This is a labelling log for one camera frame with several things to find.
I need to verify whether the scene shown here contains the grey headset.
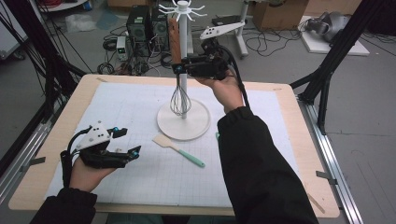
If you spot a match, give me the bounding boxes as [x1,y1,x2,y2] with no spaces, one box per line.
[304,11,351,43]

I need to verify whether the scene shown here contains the person's right hand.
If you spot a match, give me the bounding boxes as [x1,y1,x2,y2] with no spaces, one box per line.
[194,69,246,115]

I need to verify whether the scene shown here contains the white board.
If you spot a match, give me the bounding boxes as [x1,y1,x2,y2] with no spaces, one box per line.
[298,15,371,57]

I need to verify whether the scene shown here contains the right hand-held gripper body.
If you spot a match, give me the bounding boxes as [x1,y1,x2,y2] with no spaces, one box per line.
[186,21,246,80]

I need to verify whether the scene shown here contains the black floor cables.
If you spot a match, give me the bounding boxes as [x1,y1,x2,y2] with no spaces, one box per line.
[246,27,312,58]

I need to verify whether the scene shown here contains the cream spatula with green handle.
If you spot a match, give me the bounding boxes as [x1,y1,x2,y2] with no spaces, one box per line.
[151,133,206,169]

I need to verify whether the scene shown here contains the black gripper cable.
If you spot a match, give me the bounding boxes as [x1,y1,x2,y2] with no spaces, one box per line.
[218,45,251,110]
[60,125,94,189]

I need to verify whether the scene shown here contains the white power supply unit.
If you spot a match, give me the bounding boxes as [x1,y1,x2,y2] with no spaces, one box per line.
[116,35,129,62]

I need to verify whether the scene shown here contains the clear plastic bag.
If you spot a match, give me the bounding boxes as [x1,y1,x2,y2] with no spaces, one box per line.
[64,13,97,34]

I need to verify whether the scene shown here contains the black flat device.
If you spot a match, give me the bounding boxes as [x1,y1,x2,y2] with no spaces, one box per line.
[211,14,247,27]

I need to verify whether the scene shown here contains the black frame post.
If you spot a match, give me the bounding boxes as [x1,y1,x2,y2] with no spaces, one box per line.
[289,0,396,135]
[0,0,87,176]

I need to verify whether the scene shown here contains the coiled black cable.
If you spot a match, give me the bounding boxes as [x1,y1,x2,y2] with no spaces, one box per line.
[96,62,116,76]

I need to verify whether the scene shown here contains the person's left hand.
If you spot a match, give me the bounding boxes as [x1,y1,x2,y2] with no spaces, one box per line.
[68,158,118,193]

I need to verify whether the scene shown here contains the white metal stand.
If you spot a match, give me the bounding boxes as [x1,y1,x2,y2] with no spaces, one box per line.
[234,0,250,60]

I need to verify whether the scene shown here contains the wire whisk with wooden handle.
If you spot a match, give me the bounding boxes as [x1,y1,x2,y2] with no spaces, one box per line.
[167,17,192,118]

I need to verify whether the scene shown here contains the cardboard box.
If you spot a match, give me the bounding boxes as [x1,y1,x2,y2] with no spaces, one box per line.
[251,0,309,32]

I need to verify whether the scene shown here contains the black computer tower with fan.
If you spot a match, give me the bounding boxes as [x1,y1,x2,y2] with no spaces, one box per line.
[151,7,171,52]

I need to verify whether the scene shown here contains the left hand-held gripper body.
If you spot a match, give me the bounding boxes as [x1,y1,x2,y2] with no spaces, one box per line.
[76,121,132,170]

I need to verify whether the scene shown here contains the aluminium frame rail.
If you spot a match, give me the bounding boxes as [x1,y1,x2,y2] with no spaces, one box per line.
[297,96,363,224]
[0,122,52,204]

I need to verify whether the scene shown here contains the white grid mat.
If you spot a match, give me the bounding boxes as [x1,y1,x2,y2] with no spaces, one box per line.
[45,81,302,209]

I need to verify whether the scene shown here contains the grey metal bracket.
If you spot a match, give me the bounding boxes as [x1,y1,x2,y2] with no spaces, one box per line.
[316,170,339,186]
[20,156,47,173]

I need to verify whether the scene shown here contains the white utensil rack stand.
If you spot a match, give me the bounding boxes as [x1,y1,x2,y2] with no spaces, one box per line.
[156,0,212,142]

